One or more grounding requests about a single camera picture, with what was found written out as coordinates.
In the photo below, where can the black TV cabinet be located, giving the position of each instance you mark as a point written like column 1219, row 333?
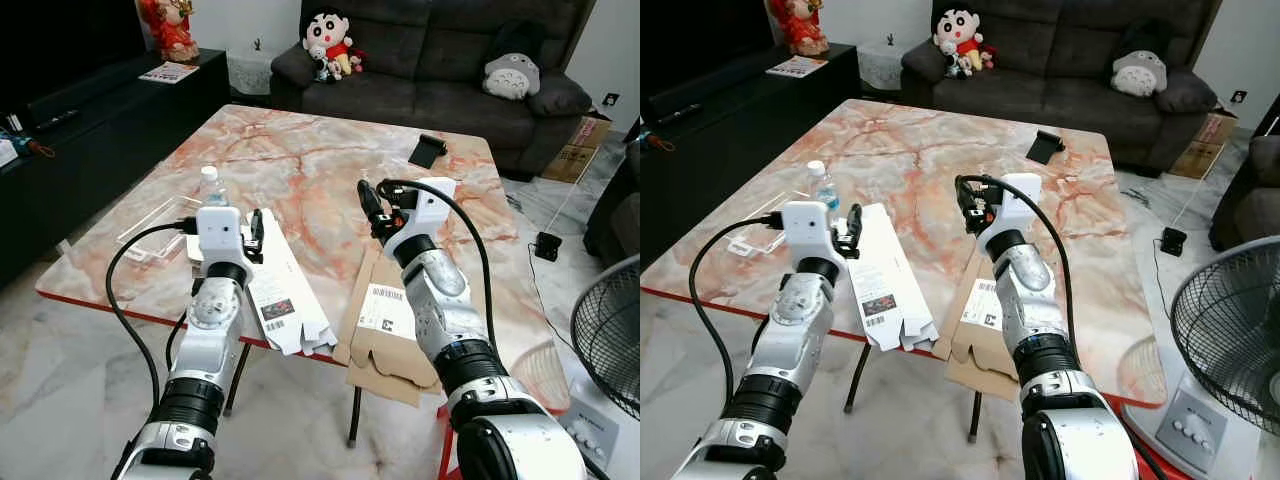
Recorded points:
column 110, row 150
column 740, row 110

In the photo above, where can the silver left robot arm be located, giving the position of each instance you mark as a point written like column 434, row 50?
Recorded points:
column 205, row 340
column 790, row 340

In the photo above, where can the red and white booklet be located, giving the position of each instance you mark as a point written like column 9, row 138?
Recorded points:
column 797, row 67
column 168, row 72

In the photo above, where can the dark grey sofa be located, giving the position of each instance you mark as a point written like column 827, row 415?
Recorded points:
column 1070, row 60
column 440, row 60

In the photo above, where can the grey Totoro plush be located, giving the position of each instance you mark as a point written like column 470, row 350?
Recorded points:
column 1138, row 73
column 512, row 76

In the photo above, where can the red doll figurine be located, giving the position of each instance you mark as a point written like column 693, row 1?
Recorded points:
column 800, row 25
column 170, row 28

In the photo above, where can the cartoon boy plush doll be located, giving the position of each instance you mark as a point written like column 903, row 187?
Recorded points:
column 960, row 38
column 328, row 40

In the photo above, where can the small black stand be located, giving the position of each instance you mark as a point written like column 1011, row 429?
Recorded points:
column 1045, row 148
column 427, row 151

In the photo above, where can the flattened brown cardboard box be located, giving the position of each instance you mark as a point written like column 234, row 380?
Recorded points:
column 985, row 350
column 385, row 340

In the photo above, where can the grey standing fan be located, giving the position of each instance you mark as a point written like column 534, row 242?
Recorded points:
column 610, row 330
column 1230, row 320

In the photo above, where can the white carton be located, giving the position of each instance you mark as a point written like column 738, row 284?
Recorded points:
column 900, row 290
column 290, row 290

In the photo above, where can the white lace side table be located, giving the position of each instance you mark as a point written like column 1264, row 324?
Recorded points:
column 248, row 68
column 880, row 65

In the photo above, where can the clear plastic water bottle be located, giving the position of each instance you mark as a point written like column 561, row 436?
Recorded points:
column 822, row 190
column 213, row 190

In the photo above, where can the black power adapter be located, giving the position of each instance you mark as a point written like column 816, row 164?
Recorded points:
column 1173, row 242
column 546, row 246

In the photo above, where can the clear plastic tray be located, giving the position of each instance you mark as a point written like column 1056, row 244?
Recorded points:
column 755, row 240
column 155, row 228

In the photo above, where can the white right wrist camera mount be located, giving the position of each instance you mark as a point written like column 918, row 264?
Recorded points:
column 432, row 205
column 1020, row 200

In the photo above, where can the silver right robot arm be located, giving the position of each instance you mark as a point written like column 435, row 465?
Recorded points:
column 1040, row 300
column 445, row 300

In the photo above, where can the dark armchair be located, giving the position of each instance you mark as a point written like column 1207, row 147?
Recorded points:
column 1250, row 195
column 615, row 225

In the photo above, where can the black metal table leg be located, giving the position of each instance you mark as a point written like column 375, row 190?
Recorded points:
column 858, row 378
column 356, row 415
column 974, row 415
column 237, row 380

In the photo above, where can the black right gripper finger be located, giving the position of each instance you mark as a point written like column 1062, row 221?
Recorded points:
column 972, row 221
column 368, row 198
column 377, row 226
column 963, row 193

